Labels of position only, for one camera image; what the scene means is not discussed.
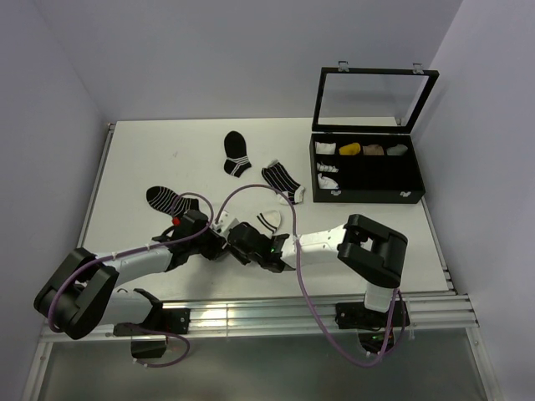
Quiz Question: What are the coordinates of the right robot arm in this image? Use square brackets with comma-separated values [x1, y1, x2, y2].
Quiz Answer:
[227, 214, 409, 326]

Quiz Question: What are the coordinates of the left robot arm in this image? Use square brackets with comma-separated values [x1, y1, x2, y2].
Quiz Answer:
[33, 211, 227, 339]

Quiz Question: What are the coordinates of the black pinstriped sock white toe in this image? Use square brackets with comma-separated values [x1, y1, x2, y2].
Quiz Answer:
[261, 160, 305, 205]

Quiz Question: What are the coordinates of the black sock with striped cuff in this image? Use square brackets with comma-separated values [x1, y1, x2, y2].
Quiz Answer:
[223, 131, 252, 178]

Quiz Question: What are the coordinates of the white rolled sock bottom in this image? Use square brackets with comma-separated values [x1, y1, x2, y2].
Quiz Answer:
[317, 174, 339, 190]

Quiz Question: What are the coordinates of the white rolled sock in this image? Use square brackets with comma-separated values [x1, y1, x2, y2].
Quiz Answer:
[317, 174, 339, 190]
[314, 142, 336, 155]
[316, 163, 339, 173]

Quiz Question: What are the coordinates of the white rolled sock middle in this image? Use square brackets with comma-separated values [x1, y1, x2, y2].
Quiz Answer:
[316, 163, 339, 173]

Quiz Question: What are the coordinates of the white rolled sock top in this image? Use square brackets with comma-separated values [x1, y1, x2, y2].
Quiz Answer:
[314, 142, 336, 155]

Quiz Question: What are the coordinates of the black compartment storage box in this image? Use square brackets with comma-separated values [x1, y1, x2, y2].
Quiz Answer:
[309, 133, 425, 204]

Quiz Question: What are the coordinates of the yellow rolled sock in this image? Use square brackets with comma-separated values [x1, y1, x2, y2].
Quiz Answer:
[339, 142, 362, 156]

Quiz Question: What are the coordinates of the tan rolled sock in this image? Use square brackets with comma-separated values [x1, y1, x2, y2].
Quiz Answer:
[362, 145, 385, 156]

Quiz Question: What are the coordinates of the glass box lid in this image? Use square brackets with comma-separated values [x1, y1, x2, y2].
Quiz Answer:
[312, 63, 440, 135]

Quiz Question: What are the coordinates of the grey rolled sock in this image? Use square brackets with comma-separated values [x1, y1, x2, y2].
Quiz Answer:
[386, 144, 409, 156]

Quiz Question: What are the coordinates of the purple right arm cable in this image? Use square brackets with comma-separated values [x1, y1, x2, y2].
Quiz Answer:
[215, 184, 406, 368]

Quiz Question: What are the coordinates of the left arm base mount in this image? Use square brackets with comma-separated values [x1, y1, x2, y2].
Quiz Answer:
[113, 308, 191, 365]

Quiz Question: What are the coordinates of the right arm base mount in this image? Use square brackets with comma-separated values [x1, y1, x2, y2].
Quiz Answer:
[335, 301, 410, 353]

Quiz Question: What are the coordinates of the aluminium frame rail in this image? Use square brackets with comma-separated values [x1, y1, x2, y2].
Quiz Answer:
[38, 292, 479, 343]

